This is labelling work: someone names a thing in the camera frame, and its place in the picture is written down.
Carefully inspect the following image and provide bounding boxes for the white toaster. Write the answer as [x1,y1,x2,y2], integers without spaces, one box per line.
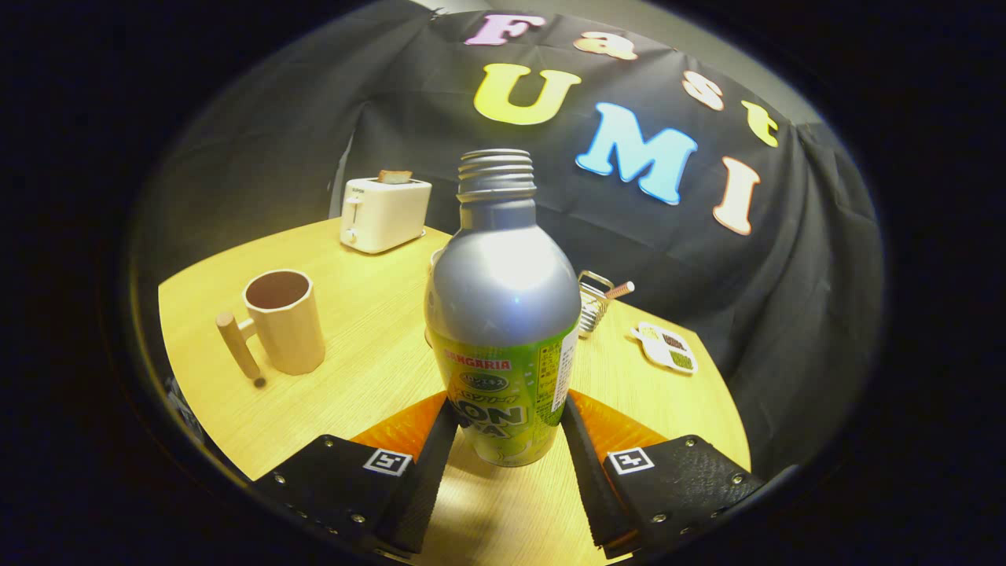
[340,177,433,255]

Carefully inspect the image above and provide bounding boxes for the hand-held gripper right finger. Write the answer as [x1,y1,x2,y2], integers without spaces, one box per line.
[559,388,766,559]

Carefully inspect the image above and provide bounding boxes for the metal wire holder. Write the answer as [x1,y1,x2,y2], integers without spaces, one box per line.
[578,270,615,340]

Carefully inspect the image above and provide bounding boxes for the black backdrop cloth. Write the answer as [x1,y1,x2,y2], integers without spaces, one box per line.
[130,0,885,480]

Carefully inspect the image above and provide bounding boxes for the wooden table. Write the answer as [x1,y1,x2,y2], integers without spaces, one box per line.
[157,218,752,566]

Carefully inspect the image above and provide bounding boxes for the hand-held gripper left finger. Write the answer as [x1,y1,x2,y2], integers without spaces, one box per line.
[250,391,461,556]

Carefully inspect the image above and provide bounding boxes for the white divided condiment dish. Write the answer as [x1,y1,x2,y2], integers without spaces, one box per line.
[630,321,699,376]

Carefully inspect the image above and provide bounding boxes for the beige cup with wooden handle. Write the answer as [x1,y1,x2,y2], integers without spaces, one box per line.
[215,269,327,389]

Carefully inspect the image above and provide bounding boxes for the silver bottle with green label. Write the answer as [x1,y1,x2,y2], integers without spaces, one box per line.
[424,149,582,469]

